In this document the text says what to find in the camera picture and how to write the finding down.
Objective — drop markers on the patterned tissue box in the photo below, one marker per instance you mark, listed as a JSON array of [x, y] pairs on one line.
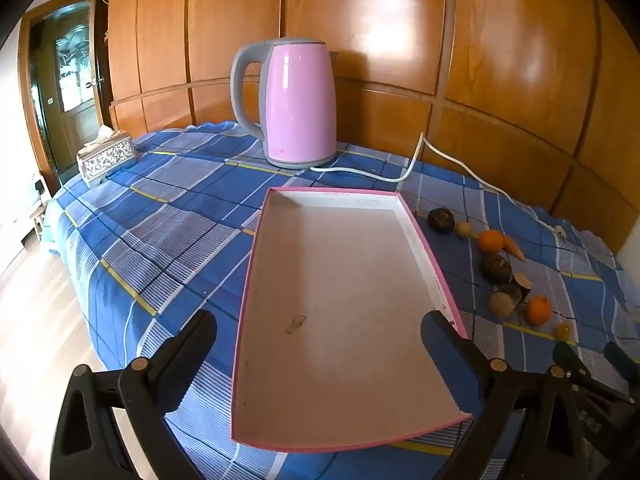
[[107, 157]]

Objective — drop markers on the pink-edged white tray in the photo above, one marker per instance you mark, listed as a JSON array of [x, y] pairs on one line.
[[340, 310]]

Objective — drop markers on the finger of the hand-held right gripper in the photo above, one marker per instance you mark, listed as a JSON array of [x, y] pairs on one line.
[[567, 357], [622, 365]]

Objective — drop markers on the blue plaid cloth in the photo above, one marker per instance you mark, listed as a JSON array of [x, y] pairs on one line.
[[175, 220]]

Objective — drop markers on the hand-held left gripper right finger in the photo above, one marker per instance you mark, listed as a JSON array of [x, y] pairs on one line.
[[445, 347]]

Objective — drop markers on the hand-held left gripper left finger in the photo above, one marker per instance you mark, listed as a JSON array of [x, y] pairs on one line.
[[192, 345]]

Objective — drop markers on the small carrot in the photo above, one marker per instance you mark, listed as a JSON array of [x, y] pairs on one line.
[[515, 249]]

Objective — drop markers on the white power plug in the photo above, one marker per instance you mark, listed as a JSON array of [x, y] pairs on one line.
[[560, 232]]

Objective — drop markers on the orange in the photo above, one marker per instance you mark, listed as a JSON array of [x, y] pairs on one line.
[[537, 310], [490, 241]]

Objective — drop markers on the small yellow round fruit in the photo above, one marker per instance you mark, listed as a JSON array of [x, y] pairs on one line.
[[464, 229]]

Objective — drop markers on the pink electric kettle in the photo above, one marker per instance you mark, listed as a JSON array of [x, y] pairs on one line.
[[300, 100]]

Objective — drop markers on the small tomato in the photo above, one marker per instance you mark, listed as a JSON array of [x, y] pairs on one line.
[[564, 331]]

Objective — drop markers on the dark purple round fruit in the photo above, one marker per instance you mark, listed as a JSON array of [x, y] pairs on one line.
[[441, 220]]

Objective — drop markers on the wooden door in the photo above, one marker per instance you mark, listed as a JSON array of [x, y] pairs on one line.
[[70, 75]]

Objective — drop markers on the wooden panel wardrobe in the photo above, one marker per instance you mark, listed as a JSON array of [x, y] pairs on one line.
[[400, 25]]

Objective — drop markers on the brown rough round fruit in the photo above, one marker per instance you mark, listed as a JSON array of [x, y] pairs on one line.
[[495, 266]]

